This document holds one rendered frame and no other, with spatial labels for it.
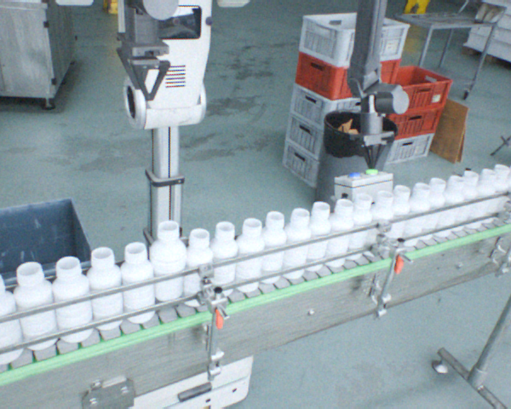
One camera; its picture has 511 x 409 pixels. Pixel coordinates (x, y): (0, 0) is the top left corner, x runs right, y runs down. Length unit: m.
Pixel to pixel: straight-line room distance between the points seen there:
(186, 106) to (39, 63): 3.16
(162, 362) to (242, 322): 0.19
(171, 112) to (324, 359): 1.37
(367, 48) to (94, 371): 0.92
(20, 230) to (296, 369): 1.32
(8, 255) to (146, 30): 0.89
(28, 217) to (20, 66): 3.16
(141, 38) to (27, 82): 3.75
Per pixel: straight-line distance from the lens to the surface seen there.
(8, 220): 1.49
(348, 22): 3.77
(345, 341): 2.44
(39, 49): 4.50
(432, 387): 2.41
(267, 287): 1.09
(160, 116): 1.45
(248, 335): 1.12
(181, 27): 1.38
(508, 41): 8.13
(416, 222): 1.28
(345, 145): 2.93
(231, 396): 2.02
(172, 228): 0.92
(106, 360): 1.00
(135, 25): 0.89
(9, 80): 4.64
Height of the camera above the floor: 1.71
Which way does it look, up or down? 32 degrees down
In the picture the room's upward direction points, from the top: 6 degrees clockwise
